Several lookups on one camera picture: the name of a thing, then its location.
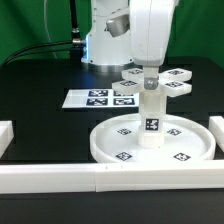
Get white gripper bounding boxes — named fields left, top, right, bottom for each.
left=129, top=0, right=179, bottom=90

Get white cross-shaped table base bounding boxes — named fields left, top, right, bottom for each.
left=112, top=68, right=192, bottom=97

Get white round table top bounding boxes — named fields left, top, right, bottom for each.
left=90, top=113, right=216, bottom=163

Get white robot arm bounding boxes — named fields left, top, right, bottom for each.
left=82, top=0, right=179, bottom=90

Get white marker sheet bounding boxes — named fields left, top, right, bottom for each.
left=63, top=89, right=139, bottom=109

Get white right fence block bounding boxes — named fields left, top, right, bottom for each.
left=209, top=116, right=224, bottom=152

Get white fence block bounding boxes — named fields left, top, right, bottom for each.
left=0, top=121, right=14, bottom=158
left=209, top=116, right=224, bottom=152

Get white left fence block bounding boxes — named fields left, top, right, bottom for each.
left=0, top=121, right=14, bottom=158

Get white front fence bar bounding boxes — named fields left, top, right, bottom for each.
left=0, top=160, right=224, bottom=194

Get black cables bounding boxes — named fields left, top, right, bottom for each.
left=0, top=0, right=87, bottom=68

